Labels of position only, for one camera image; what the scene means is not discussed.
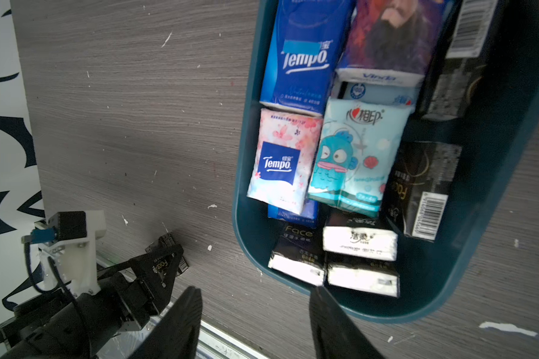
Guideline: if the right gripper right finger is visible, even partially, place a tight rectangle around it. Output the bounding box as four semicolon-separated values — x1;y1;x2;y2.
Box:
309;287;384;359

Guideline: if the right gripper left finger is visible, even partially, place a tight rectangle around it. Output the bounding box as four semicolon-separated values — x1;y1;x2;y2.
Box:
129;287;203;359

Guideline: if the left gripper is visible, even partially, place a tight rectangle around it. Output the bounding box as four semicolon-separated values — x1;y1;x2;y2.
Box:
0;244;184;358

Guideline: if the black Face tissue pack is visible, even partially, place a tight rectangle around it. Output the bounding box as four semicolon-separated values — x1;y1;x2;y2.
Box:
323;209;398;262
145;232;190;287
326;252;401;298
382;142;462;242
416;1;508;121
268;222;326;287

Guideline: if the blue barcode tissue pack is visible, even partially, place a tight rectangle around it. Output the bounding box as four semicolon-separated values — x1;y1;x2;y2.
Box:
268;200;319;229

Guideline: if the teal cartoon tissue pack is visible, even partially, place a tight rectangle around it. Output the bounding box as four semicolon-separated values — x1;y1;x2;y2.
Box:
308;98;411;218

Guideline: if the pink blue Tempo tissue pack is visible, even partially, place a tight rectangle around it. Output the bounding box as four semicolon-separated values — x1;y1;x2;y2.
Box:
247;109;323;215

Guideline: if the teal plastic storage box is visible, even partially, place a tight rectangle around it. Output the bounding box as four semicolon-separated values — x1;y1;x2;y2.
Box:
231;0;539;325

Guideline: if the anime print tissue pack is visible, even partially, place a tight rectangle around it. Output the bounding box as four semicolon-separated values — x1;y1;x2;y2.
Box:
335;0;455;88

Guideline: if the dark blue Tempo tissue pack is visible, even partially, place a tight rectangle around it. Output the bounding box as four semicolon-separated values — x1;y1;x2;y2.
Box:
260;0;355;117

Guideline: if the light blue bunny tissue pack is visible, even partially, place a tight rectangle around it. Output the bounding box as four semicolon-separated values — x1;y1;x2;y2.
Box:
338;82;421;112

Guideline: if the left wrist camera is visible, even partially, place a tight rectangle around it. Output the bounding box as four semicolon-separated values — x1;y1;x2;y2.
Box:
21;210;106;297

